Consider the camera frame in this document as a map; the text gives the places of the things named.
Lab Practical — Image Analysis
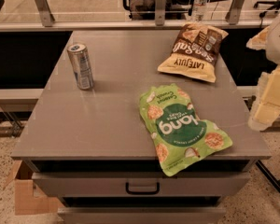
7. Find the black drawer handle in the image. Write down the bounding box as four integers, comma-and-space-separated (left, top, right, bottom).
125, 182, 161, 195

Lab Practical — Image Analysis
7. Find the cardboard box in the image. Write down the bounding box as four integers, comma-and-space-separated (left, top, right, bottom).
4, 161, 63, 216

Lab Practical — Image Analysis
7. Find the brown and cream chip bag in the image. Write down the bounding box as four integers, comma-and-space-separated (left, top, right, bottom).
158, 22, 228, 83

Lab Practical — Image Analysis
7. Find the grey drawer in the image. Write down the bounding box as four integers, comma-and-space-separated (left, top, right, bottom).
33, 172, 249, 198
58, 207, 225, 224

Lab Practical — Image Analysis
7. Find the green rice chip bag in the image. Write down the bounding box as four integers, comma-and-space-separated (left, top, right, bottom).
139, 84, 232, 176

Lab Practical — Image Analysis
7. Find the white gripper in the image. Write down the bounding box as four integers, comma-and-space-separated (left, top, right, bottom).
246, 13, 280, 131

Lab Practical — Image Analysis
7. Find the metal railing frame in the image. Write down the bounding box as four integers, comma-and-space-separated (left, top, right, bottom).
0, 0, 280, 33

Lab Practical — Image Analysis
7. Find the silver drink can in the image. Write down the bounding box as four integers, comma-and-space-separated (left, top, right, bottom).
67, 43, 94, 90

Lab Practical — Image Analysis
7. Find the lower grey drawer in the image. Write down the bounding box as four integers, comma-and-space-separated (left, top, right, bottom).
58, 207, 225, 224

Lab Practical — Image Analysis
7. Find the upper grey drawer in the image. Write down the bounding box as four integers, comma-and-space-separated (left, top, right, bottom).
33, 172, 249, 198

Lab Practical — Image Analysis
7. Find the grey drawer cabinet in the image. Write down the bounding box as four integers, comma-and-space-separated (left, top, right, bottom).
10, 30, 273, 224

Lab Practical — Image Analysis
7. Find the black rolling chair base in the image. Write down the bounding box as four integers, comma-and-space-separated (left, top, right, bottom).
253, 0, 280, 19

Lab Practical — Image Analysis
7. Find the clear plastic water bottle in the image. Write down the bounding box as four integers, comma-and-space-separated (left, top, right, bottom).
191, 0, 208, 21

